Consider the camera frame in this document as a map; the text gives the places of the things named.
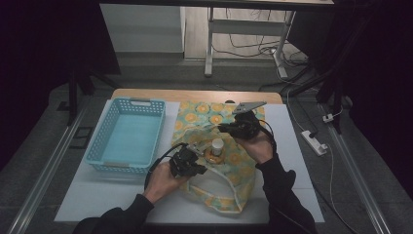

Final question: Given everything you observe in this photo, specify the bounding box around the white power strip cable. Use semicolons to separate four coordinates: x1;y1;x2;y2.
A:
325;143;354;234

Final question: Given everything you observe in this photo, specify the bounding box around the white panel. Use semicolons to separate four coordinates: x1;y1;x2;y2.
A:
97;3;187;54

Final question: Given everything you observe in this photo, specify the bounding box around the white power strip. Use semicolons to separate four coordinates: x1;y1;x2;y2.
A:
300;130;328;157

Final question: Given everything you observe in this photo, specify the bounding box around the black floor plate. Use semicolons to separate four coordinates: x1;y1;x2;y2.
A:
69;126;95;150

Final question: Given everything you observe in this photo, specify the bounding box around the person's left hand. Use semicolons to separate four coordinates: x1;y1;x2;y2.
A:
141;160;193;206

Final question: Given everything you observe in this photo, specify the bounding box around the orange print cloth bag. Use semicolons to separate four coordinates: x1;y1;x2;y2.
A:
170;100;266;215

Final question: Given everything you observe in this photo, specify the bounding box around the white table mat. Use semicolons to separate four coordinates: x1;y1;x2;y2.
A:
54;99;325;225

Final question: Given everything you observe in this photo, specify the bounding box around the tangle of floor cables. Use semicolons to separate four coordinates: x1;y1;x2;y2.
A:
212;9;310;67

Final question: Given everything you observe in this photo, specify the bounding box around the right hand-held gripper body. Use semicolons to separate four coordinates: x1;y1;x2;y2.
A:
228;100;269;141

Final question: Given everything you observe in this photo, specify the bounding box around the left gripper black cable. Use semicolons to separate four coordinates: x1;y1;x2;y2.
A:
143;141;189;190

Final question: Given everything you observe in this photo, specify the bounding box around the black metal stand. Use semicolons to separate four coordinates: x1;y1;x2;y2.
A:
282;62;355;135
56;62;122;127

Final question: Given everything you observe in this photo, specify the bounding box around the black plug with cable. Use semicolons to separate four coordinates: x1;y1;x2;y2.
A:
293;97;319;139

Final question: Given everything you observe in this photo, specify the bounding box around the white-legged desk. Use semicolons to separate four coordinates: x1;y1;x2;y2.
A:
96;0;335;79

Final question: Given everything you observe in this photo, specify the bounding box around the thin white cable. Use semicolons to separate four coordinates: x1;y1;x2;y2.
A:
285;87;308;133

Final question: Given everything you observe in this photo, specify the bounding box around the light blue plastic basket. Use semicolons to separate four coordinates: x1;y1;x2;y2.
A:
84;97;168;176

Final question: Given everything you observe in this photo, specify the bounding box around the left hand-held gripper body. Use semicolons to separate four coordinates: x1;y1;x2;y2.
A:
168;140;209;179

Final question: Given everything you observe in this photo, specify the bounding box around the aluminium floor rail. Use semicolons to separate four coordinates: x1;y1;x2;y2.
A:
319;102;394;234
6;106;86;234

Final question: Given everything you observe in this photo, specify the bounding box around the small white jar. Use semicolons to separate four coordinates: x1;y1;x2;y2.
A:
210;137;225;157

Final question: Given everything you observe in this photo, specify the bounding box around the person's right hand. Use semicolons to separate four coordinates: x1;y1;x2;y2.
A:
234;130;277;166

